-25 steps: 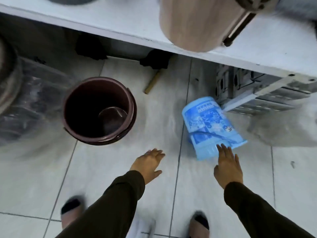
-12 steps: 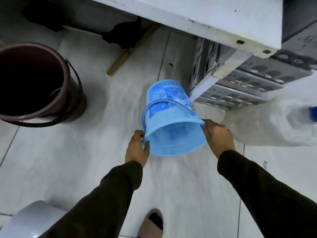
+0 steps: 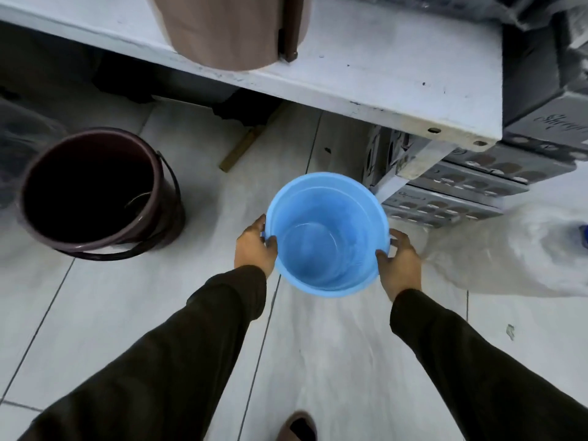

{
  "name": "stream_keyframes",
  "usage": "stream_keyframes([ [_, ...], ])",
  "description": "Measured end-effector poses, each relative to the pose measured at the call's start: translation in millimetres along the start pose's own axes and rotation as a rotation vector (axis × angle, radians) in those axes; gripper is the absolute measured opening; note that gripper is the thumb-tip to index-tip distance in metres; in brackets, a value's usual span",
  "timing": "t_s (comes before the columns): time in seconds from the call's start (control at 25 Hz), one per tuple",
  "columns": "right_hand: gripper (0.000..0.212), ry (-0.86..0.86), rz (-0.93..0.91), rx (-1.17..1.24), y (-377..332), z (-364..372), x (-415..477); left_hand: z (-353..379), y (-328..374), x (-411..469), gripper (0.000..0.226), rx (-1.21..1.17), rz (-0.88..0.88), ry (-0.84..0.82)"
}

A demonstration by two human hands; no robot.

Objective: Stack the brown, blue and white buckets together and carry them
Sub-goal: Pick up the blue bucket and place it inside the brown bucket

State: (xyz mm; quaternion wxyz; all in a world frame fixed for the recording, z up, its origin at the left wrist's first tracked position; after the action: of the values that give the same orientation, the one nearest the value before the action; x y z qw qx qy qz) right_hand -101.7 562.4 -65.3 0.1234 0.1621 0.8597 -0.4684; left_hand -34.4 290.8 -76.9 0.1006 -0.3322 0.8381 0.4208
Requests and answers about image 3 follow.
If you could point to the person's left hand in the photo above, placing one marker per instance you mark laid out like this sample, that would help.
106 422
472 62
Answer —
250 250

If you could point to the person's right hand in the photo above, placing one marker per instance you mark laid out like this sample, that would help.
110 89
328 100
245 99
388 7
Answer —
404 270

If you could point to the person's right thumb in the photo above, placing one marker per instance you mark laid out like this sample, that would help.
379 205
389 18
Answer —
383 258

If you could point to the person's left thumb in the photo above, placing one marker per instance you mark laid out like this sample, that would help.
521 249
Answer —
272 248

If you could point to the blue plastic bucket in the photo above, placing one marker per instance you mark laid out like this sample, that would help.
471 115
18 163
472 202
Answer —
328 234

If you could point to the person's right forearm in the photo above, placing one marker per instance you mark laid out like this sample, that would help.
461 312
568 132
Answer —
468 362

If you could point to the person's left forearm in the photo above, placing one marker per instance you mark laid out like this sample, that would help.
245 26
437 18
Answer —
183 344

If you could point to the grey perforated plastic crate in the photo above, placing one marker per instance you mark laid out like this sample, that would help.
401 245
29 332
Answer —
436 206
468 181
510 163

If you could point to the wooden stick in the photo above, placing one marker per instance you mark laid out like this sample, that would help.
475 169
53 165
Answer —
241 149

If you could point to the white plastic bag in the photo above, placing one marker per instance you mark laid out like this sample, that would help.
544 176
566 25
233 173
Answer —
510 252

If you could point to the small paper scrap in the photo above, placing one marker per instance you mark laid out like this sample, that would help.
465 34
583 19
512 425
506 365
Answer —
510 332

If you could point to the person's brown shoe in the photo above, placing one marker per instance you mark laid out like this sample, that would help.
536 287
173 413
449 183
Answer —
297 428

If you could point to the white table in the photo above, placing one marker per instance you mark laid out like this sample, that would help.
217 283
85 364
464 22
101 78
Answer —
376 64

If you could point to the brown round container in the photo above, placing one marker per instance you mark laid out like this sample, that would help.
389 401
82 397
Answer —
220 27

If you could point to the large grey plastic crate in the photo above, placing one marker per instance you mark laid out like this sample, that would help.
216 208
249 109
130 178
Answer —
542 78

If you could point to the dark plastic bag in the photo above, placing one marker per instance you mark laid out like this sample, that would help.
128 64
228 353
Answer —
23 142

